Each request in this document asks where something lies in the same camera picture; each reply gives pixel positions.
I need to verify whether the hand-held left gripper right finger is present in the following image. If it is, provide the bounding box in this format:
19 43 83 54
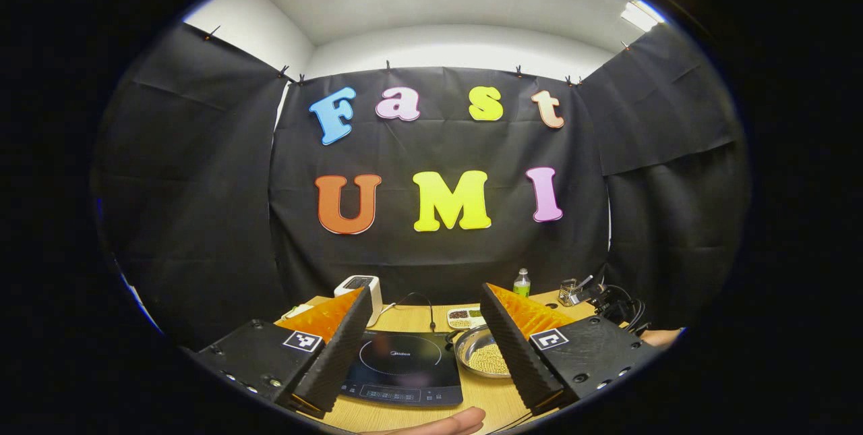
480 283 661 415

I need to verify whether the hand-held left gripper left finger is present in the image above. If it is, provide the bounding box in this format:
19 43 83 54
196 287 373 420

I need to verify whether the pile of soybeans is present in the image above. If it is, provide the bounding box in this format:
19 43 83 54
469 344 511 375

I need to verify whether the steel pot with black handle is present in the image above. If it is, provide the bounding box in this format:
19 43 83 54
445 326 513 380

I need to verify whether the black induction cooktop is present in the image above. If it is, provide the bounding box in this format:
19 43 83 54
339 329 464 408

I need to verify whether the white divided dish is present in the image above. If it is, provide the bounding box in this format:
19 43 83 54
447 308 487 330

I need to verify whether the white toaster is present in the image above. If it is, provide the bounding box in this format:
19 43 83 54
334 275 384 328

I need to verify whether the small ceiling light panel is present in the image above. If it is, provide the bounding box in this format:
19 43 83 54
620 0 665 32

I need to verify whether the metal wire utensil holder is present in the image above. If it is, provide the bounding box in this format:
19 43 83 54
558 276 594 307

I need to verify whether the black power cable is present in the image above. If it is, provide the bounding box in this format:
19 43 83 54
381 292 437 332

